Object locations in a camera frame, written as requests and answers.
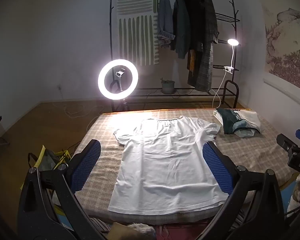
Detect beige plaid blanket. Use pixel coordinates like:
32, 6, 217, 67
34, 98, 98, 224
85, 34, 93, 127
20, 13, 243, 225
72, 109, 300, 227

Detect light blue garment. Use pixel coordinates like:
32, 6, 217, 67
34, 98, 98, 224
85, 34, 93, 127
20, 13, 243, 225
234, 126, 261, 138

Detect white clip lamp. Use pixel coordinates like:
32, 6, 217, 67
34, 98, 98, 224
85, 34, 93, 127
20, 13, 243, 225
223, 39, 240, 72

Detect green striped white cloth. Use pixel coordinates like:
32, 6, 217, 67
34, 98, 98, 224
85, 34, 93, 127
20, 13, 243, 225
116, 0, 160, 66

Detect white ring light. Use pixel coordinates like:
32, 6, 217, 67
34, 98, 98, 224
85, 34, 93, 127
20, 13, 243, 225
98, 59, 139, 100

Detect white lamp cable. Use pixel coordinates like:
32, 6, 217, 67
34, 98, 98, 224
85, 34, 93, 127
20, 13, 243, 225
212, 71, 227, 110

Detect black coat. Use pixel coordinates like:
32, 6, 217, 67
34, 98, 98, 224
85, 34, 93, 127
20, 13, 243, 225
184, 0, 203, 53

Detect dark metal frame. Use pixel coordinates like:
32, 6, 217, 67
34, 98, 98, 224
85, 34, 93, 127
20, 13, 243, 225
222, 80, 240, 109

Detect black metal clothes rack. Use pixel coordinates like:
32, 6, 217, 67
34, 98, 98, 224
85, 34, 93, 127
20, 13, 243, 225
109, 0, 240, 112

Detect pale fluffy item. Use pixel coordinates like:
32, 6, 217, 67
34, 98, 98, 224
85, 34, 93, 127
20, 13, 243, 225
126, 222, 157, 240

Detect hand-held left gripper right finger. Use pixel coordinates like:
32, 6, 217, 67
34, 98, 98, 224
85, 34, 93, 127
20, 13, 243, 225
197, 141, 288, 240

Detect yellow garment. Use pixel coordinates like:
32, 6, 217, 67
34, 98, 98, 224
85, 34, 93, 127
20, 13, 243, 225
186, 49, 196, 72

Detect dark green jacket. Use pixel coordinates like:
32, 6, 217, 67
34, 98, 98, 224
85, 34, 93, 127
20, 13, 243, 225
170, 0, 192, 60

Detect grey plant pot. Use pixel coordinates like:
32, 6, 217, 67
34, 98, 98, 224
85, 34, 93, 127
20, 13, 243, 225
161, 80, 176, 95

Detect black ring light stand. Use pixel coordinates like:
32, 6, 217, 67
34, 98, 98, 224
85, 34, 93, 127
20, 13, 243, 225
109, 76, 129, 112

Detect white t-shirt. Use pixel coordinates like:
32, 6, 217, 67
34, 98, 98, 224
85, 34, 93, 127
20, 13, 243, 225
107, 116, 230, 216

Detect yellow and black bag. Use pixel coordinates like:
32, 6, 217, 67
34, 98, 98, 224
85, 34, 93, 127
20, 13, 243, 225
20, 145, 73, 192

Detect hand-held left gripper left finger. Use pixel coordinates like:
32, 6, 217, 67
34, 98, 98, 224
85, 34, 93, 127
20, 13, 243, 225
17, 139, 108, 240

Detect white floor cable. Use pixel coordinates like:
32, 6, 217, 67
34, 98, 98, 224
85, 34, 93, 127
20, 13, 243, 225
51, 100, 104, 118

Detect landscape wall mural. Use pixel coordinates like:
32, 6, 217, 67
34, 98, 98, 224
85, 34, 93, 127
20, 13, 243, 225
261, 4, 300, 94

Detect cream cloth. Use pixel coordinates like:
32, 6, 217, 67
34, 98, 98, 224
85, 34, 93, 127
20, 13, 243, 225
239, 109, 262, 128

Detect blue denim jacket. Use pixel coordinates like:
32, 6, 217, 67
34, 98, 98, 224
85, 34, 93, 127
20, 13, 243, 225
157, 0, 176, 48

